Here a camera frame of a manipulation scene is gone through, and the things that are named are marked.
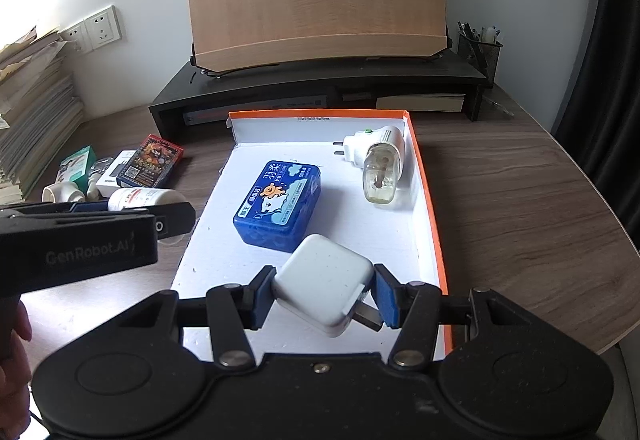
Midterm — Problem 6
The white charger box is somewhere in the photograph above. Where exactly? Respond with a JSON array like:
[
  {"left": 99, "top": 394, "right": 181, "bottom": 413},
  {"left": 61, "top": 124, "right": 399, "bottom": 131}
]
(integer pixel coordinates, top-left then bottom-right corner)
[{"left": 96, "top": 150, "right": 134, "bottom": 198}]

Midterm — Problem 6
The beige booklet under riser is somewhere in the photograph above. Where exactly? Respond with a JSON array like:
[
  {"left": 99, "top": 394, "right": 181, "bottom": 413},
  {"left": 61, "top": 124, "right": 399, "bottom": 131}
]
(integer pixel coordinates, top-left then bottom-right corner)
[{"left": 376, "top": 93, "right": 465, "bottom": 113}]

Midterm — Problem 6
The clear refill bottle white cap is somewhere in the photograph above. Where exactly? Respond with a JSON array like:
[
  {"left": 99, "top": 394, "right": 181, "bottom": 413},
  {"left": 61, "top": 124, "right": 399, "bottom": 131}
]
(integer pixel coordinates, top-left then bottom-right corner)
[{"left": 86, "top": 157, "right": 114, "bottom": 202}]

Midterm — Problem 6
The black monitor riser shelf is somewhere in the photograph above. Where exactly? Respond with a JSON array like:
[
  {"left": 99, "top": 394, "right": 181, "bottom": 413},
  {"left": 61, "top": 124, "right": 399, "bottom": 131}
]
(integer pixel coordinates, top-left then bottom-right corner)
[{"left": 150, "top": 50, "right": 487, "bottom": 142}]

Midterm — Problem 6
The stack of books and papers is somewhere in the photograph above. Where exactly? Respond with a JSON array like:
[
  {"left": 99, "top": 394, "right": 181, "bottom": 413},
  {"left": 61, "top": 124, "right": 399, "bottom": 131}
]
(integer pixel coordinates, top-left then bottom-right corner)
[{"left": 1, "top": 28, "right": 84, "bottom": 205}]

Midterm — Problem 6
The red blue playing card box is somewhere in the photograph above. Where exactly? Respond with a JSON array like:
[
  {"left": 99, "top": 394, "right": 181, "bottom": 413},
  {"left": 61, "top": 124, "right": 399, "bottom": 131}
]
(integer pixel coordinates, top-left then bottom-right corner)
[{"left": 116, "top": 134, "right": 183, "bottom": 189}]

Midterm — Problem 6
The small white pill bottle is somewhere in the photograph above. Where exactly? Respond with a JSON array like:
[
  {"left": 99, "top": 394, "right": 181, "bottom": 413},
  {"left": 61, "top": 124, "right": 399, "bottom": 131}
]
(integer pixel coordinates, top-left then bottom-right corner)
[{"left": 107, "top": 188, "right": 186, "bottom": 212}]

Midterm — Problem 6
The person's left hand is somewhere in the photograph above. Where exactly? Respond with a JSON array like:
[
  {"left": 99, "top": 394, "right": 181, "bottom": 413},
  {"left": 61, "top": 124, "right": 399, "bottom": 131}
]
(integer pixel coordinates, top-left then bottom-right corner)
[{"left": 1, "top": 300, "right": 32, "bottom": 439}]

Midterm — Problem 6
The small clear pen on table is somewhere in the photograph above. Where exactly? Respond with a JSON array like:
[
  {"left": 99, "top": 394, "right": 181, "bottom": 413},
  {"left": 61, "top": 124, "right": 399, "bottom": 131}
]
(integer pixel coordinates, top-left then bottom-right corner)
[{"left": 484, "top": 96, "right": 514, "bottom": 119}]

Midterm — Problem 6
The black mesh pen holder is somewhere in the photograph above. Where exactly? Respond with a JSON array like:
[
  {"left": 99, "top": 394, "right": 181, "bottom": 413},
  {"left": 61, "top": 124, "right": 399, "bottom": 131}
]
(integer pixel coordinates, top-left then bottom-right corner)
[{"left": 458, "top": 22, "right": 503, "bottom": 87}]

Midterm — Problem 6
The white square charger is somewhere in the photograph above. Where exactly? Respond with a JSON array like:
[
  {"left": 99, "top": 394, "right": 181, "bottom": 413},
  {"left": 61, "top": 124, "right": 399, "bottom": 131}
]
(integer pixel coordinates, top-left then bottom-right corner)
[{"left": 271, "top": 234, "right": 383, "bottom": 337}]

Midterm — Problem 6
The orange white box lid tray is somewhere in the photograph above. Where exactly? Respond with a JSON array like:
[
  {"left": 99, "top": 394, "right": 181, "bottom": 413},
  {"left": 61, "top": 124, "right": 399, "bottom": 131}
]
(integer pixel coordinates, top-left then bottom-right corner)
[{"left": 169, "top": 108, "right": 456, "bottom": 362}]

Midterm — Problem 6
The blue floss pick box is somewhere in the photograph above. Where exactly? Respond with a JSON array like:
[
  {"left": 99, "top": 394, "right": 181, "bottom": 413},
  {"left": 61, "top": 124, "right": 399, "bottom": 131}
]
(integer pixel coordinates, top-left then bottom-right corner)
[{"left": 232, "top": 160, "right": 321, "bottom": 252}]

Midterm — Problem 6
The green bandage box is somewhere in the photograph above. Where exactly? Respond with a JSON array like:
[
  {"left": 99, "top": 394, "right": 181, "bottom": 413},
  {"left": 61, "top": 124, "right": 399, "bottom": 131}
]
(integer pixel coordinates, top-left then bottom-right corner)
[{"left": 55, "top": 145, "right": 96, "bottom": 191}]

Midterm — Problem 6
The white mosquito heater with bottle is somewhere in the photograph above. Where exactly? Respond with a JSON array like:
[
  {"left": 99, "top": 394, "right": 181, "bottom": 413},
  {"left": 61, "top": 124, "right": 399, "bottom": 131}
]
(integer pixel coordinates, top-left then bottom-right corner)
[{"left": 333, "top": 125, "right": 405, "bottom": 205}]

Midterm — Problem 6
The white wall socket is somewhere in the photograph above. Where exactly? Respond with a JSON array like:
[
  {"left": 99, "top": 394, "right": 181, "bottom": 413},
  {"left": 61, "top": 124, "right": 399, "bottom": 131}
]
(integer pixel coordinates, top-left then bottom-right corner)
[
  {"left": 85, "top": 6, "right": 122, "bottom": 50},
  {"left": 60, "top": 21, "right": 93, "bottom": 56}
]

